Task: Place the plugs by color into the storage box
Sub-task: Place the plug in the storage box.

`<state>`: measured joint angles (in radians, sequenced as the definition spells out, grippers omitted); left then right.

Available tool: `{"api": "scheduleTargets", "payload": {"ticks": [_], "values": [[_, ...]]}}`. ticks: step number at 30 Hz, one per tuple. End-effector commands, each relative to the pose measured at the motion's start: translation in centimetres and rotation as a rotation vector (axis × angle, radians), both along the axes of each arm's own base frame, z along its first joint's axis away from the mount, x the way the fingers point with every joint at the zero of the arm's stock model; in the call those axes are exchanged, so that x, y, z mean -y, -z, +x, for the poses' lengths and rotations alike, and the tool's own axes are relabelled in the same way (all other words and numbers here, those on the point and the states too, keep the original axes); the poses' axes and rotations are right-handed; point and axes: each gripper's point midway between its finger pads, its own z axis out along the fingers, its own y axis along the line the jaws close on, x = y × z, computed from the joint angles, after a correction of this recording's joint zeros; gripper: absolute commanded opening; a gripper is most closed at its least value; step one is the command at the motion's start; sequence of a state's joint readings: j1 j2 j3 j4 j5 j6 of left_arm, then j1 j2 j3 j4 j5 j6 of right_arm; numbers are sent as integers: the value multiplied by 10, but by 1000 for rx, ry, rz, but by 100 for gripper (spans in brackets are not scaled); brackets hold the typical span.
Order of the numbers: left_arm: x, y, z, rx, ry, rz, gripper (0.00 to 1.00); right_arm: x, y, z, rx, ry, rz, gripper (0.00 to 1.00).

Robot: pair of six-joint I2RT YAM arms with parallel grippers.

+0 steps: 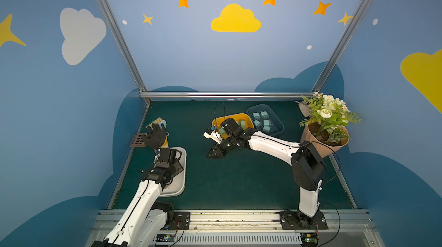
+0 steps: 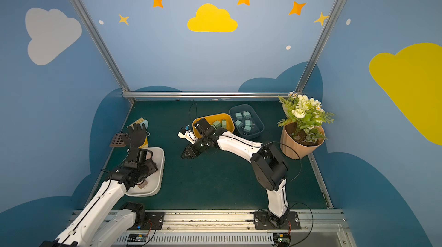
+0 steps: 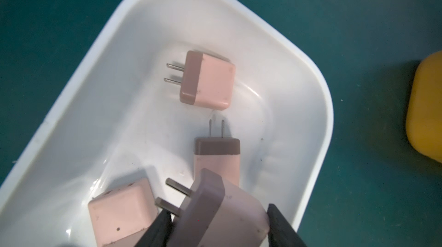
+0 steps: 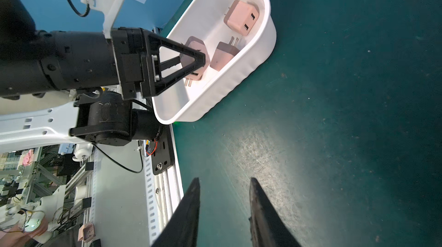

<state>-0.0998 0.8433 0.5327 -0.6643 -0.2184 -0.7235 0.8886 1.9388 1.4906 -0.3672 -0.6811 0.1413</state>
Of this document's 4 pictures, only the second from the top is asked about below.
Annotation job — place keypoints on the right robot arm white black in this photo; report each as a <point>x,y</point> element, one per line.
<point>269,166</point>

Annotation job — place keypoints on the white storage tray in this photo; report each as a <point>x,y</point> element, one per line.
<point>152,184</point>

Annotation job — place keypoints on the aluminium frame right post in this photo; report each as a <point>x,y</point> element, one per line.
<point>335,12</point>

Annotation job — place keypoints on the pink plug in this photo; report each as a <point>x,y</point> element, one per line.
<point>143,184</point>

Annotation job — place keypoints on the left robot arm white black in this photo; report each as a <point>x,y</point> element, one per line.
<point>87,229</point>

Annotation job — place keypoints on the blue storage box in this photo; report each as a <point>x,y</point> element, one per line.
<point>258,127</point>

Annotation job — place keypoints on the potted artificial flower plant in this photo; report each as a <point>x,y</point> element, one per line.
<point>302,127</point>

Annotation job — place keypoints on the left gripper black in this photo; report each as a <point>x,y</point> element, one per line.
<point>136,148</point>

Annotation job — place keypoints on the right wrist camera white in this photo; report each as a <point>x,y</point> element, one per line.
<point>187,133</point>

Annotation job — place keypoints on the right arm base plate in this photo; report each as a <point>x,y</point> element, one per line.
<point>265,220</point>

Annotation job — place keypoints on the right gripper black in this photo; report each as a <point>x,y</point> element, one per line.
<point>199,145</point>

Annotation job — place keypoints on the yellow storage box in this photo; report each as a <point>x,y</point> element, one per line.
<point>211,118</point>

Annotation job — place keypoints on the aluminium frame left post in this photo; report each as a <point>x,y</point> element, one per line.
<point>87,20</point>

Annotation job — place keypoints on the aluminium frame post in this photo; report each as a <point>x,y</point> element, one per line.
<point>87,20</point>
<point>335,12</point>

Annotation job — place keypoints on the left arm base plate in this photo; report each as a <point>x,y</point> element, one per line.
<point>149,220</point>

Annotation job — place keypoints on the yellow blue sponge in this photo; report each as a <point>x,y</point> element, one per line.
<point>140,122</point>

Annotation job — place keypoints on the black rubber glove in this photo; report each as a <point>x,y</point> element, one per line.
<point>136,136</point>

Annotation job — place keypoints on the brown grid drain cover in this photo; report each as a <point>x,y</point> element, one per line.
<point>118,140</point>

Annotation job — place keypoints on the blue plug cluster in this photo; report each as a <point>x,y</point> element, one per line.
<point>239,124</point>
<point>239,116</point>

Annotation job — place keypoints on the aluminium frame back bar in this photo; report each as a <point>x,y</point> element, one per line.
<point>210,95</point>

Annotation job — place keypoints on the aluminium frame rail front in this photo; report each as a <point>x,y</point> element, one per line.
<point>235,228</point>

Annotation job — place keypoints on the green plug cluster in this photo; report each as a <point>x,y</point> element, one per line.
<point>217,124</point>

